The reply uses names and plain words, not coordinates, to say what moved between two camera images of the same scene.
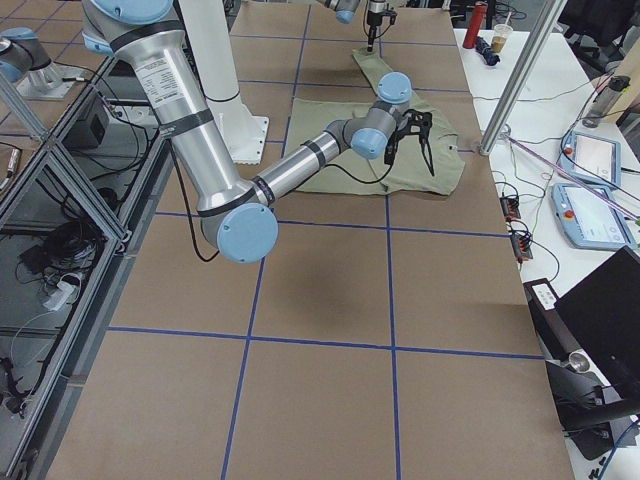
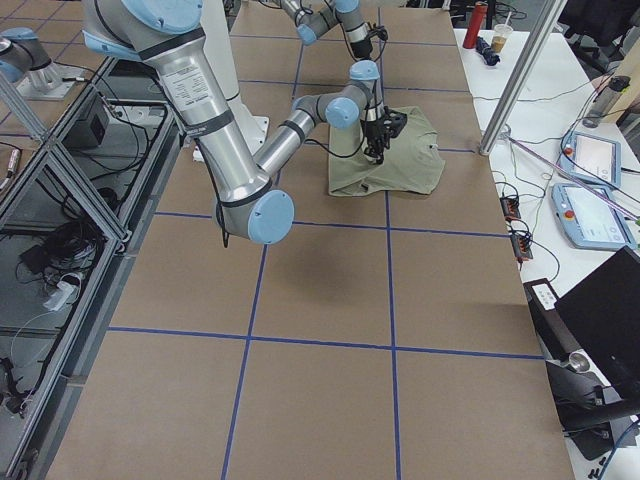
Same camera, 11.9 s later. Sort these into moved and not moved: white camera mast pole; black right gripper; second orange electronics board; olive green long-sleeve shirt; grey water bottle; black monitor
Moved: olive green long-sleeve shirt; black right gripper
Not moved: black monitor; white camera mast pole; second orange electronics board; grey water bottle
